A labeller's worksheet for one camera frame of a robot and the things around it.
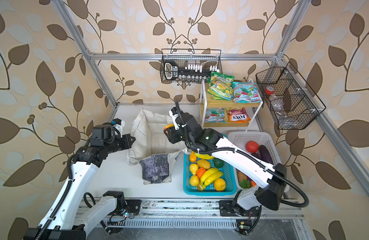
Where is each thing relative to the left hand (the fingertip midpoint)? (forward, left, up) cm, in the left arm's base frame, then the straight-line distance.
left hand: (135, 137), depth 74 cm
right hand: (0, -18, +6) cm, 19 cm away
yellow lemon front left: (-14, -31, -19) cm, 39 cm away
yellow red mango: (+1, -18, +9) cm, 20 cm away
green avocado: (-5, -44, -18) cm, 48 cm away
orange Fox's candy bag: (+21, -56, -5) cm, 60 cm away
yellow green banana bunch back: (0, -36, -20) cm, 41 cm away
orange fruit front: (-16, -44, -18) cm, 50 cm away
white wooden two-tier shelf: (+23, -50, -6) cm, 55 cm away
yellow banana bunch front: (-13, -39, -16) cm, 43 cm away
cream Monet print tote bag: (+5, -2, -21) cm, 22 cm away
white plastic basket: (+12, -72, -16) cm, 75 cm away
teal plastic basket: (-12, -49, -17) cm, 53 cm away
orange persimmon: (-10, -34, -17) cm, 39 cm away
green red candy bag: (+19, -42, -4) cm, 47 cm away
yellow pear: (-7, -30, -19) cm, 36 cm away
